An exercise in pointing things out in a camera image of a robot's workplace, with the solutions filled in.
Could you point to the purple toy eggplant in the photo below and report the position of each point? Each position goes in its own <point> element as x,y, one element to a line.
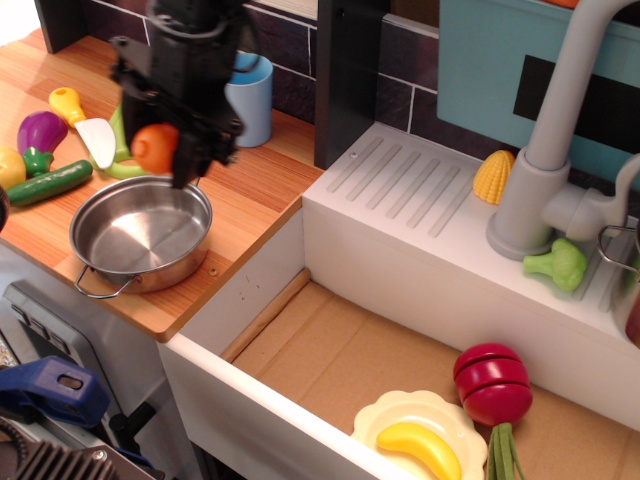
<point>38,136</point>

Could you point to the orange plastic toy carrot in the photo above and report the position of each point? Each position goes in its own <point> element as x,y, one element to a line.
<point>153,147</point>

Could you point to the light blue plastic cup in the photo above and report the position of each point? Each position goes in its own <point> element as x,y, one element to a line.
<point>249,93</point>

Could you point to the yellow toy corn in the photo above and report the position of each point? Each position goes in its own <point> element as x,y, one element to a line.
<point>491,178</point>

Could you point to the green plastic cutting board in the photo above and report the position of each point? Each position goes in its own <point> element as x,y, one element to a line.
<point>123,165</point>

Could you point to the green toy broccoli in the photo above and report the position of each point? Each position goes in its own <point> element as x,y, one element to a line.
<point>564,264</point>

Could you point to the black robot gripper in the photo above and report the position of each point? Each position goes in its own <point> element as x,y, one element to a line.
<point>179,78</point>

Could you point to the cream flower shaped plate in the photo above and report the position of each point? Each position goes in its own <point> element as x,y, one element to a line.
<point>430,410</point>

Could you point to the white toy sink unit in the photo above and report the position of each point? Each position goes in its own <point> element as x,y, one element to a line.
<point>374,281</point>

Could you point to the grey toy faucet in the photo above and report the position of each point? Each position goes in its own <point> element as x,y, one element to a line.
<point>539,200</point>

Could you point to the yellow handled toy knife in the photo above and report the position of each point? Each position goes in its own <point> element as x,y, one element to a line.
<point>96,133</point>

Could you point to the yellow toy lemon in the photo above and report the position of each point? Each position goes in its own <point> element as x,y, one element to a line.
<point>12,168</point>

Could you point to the red wooden toy radish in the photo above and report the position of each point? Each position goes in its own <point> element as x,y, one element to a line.
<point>494,389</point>

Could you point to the blue plastic clamp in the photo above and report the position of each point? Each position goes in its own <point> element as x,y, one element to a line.
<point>55,388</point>

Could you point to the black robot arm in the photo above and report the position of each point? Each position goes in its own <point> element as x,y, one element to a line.
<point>194,15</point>

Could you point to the steel pot at right edge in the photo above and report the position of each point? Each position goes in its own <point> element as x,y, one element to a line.
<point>618,247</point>

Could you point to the stainless steel pan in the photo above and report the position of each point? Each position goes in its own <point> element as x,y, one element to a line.
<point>140,235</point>

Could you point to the green wooden toy cucumber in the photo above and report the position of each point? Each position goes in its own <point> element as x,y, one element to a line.
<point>50,184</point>

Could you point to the yellow toy banana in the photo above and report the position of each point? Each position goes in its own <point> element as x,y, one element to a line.
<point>423,444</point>

